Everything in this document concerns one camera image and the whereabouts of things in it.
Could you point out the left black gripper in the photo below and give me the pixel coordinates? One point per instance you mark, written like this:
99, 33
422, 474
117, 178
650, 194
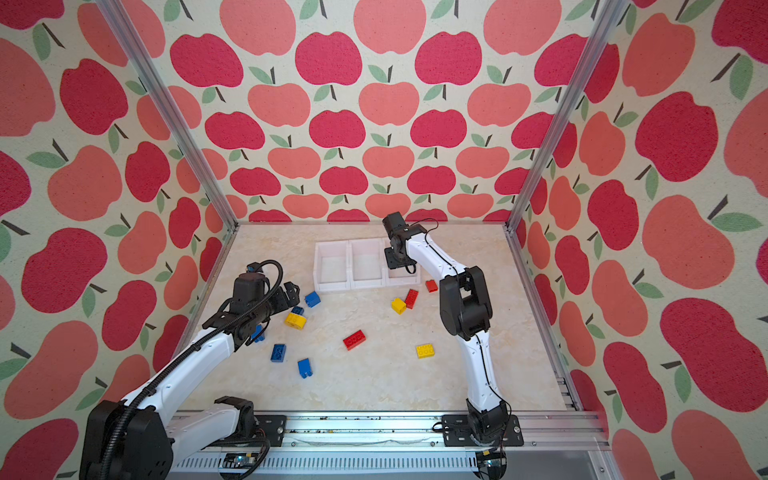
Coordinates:
293, 296

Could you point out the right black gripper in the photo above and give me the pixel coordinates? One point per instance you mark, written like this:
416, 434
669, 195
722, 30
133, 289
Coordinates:
390, 261

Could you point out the yellow lego cube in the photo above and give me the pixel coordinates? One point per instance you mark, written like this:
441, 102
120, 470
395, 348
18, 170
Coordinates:
398, 306

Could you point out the white three-compartment plastic bin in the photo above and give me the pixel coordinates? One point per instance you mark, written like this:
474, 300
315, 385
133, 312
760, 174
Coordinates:
357, 264

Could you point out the blue lego cube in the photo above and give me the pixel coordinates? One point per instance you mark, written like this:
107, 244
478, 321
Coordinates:
312, 299

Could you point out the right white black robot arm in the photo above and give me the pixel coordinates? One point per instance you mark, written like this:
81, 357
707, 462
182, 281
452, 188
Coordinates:
465, 311

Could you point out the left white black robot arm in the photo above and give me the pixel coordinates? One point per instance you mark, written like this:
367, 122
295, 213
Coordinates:
139, 437

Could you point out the blue flat lego brick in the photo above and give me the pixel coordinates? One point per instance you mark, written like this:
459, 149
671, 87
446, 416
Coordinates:
278, 353

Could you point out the blue notched lego brick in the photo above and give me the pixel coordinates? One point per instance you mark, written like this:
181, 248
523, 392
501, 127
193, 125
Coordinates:
305, 368

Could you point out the red long lego centre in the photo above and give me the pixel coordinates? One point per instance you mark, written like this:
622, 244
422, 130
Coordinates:
354, 340

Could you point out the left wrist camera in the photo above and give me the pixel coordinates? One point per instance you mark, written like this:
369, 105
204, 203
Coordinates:
252, 285

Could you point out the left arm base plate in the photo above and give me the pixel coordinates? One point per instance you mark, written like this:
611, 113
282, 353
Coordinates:
261, 430

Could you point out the aluminium front rail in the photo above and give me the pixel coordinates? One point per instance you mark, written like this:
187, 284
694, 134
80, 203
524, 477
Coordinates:
564, 444

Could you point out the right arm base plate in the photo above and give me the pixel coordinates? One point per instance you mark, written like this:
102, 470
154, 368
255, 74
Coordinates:
461, 431

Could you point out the left aluminium corner post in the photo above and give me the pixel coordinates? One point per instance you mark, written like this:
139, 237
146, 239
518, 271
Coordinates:
130, 40

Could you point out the aluminium corner post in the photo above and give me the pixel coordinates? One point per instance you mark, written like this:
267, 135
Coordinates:
603, 29
130, 40

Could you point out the right aluminium corner post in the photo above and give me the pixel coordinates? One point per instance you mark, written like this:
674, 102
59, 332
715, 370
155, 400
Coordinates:
603, 29

